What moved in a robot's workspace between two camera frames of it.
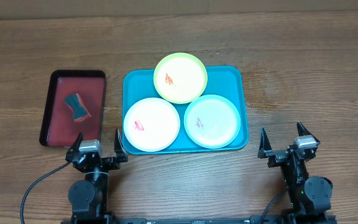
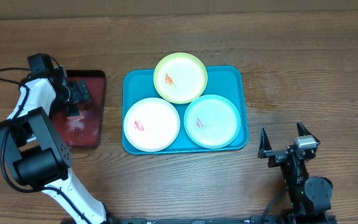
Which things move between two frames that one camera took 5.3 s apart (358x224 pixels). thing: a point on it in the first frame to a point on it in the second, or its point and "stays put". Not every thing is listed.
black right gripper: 265,151 stays put
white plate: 151,124 stays put
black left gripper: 109,163 to 76,96
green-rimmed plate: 180,78 stays put
